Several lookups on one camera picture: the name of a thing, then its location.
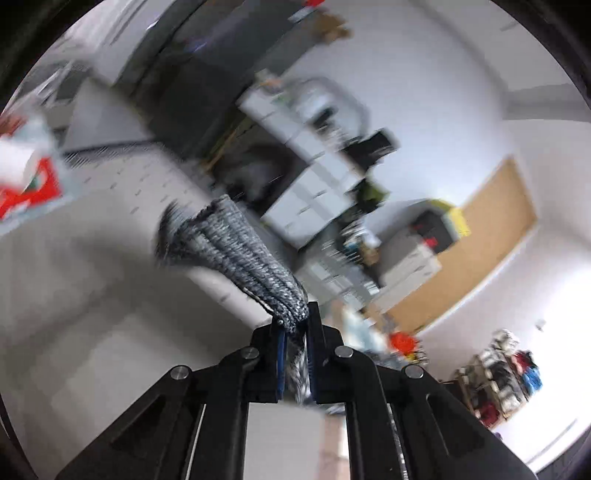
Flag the white upright suitcase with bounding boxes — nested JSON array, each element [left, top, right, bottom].
[[373, 229, 442, 311]]

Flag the orange plastic bag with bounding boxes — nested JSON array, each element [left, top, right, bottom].
[[388, 331, 419, 357]]

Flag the plaid fleece cardigan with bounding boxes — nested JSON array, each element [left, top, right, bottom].
[[154, 195, 311, 405]]

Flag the silver aluminium suitcase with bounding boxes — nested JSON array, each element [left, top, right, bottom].
[[295, 248, 380, 311]]

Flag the bamboo shoe rack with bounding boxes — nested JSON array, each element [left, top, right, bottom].
[[453, 329, 543, 430]]

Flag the black refrigerator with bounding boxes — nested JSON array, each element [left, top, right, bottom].
[[115, 1, 318, 158]]

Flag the white drawer desk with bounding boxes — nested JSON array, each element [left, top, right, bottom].
[[236, 77, 369, 249]]

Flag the wooden door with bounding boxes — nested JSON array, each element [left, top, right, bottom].
[[388, 157, 538, 333]]

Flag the black bag under desk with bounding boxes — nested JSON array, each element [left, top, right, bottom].
[[212, 143, 308, 216]]

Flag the stacked shoe boxes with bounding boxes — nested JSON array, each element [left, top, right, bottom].
[[410, 199, 471, 254]]

